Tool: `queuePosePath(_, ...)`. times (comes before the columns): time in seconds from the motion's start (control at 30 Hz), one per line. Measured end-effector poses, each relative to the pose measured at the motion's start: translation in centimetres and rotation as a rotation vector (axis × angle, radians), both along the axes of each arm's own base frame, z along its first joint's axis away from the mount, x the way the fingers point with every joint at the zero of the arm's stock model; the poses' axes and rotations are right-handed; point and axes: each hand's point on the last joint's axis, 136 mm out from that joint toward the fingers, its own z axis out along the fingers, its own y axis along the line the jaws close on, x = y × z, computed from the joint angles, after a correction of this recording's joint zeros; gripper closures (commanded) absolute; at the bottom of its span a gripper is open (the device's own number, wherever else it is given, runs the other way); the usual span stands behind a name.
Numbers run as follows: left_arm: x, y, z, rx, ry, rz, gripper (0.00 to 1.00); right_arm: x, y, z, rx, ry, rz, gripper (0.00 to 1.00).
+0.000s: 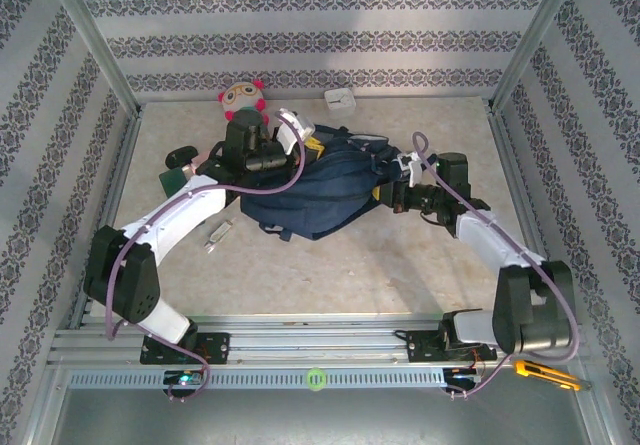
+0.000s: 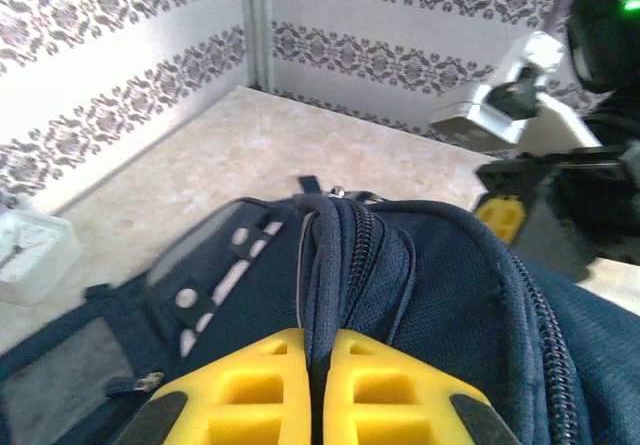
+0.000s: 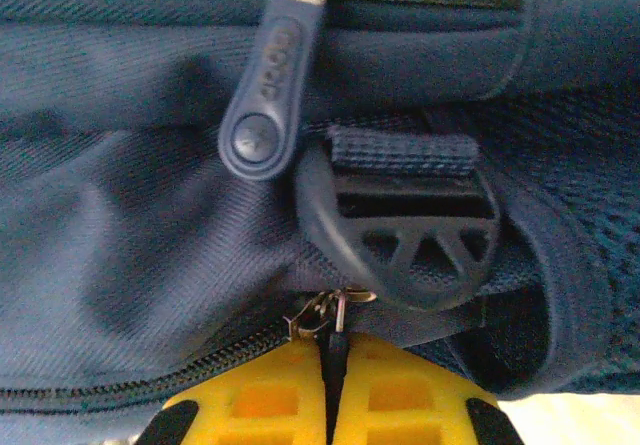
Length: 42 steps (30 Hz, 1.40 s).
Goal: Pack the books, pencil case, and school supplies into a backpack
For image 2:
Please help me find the white square alarm clock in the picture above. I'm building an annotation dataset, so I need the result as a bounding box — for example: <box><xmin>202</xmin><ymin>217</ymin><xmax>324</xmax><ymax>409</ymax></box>
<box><xmin>0</xmin><ymin>208</ymin><xmax>81</xmax><ymax>307</ymax></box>

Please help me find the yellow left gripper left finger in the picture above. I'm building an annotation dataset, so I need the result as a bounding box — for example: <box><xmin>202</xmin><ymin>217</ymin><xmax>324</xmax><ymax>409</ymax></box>
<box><xmin>113</xmin><ymin>328</ymin><xmax>313</xmax><ymax>445</ymax></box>

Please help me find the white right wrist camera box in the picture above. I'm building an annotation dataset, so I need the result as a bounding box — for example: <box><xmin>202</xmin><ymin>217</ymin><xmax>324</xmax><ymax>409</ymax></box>
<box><xmin>428</xmin><ymin>31</ymin><xmax>604</xmax><ymax>155</ymax></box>

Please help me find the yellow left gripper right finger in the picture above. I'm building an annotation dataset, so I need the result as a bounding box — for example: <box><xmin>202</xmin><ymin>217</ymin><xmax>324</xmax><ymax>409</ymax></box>
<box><xmin>319</xmin><ymin>328</ymin><xmax>524</xmax><ymax>445</ymax></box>

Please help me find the navy blue backpack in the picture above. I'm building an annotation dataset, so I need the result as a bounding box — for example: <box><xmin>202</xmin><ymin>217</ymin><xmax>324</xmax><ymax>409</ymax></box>
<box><xmin>0</xmin><ymin>174</ymin><xmax>640</xmax><ymax>445</ymax></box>

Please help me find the aluminium frame post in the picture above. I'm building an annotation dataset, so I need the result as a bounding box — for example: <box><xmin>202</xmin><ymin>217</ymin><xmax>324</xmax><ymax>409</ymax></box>
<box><xmin>241</xmin><ymin>0</ymin><xmax>275</xmax><ymax>91</ymax></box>

